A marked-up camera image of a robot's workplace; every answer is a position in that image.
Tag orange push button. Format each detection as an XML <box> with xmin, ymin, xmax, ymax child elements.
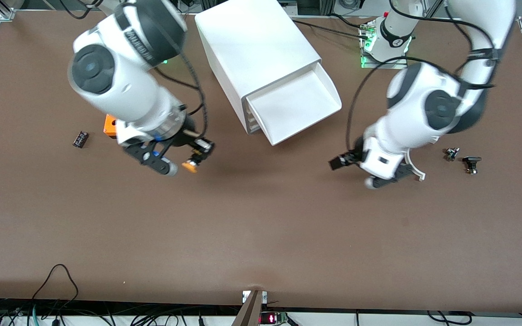
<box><xmin>182</xmin><ymin>139</ymin><xmax>215</xmax><ymax>174</ymax></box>

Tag orange box with hole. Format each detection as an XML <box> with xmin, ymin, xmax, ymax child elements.
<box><xmin>103</xmin><ymin>114</ymin><xmax>119</xmax><ymax>139</ymax></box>

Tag small black knob part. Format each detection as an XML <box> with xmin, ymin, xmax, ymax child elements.
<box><xmin>463</xmin><ymin>156</ymin><xmax>483</xmax><ymax>175</ymax></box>

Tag green board red display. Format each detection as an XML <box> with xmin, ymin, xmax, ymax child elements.
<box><xmin>259</xmin><ymin>312</ymin><xmax>289</xmax><ymax>326</ymax></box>

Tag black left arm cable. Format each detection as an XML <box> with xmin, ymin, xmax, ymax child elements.
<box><xmin>345</xmin><ymin>0</ymin><xmax>502</xmax><ymax>154</ymax></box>

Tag white curved plastic bracket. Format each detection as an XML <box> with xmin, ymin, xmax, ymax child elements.
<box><xmin>404</xmin><ymin>149</ymin><xmax>426</xmax><ymax>182</ymax></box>

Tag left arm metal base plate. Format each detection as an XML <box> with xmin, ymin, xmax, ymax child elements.
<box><xmin>360</xmin><ymin>20</ymin><xmax>409</xmax><ymax>69</ymax></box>

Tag long black table cable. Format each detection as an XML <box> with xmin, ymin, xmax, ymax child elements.
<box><xmin>290</xmin><ymin>19</ymin><xmax>372</xmax><ymax>41</ymax></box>

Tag short black table cable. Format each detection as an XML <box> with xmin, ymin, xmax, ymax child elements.
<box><xmin>329</xmin><ymin>13</ymin><xmax>367</xmax><ymax>29</ymax></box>

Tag aluminium profile post with bracket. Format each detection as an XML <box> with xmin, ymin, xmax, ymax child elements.
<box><xmin>232</xmin><ymin>290</ymin><xmax>269</xmax><ymax>326</ymax></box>

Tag looped thin black cable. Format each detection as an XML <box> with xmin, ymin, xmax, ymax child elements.
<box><xmin>32</xmin><ymin>264</ymin><xmax>79</xmax><ymax>313</ymax></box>

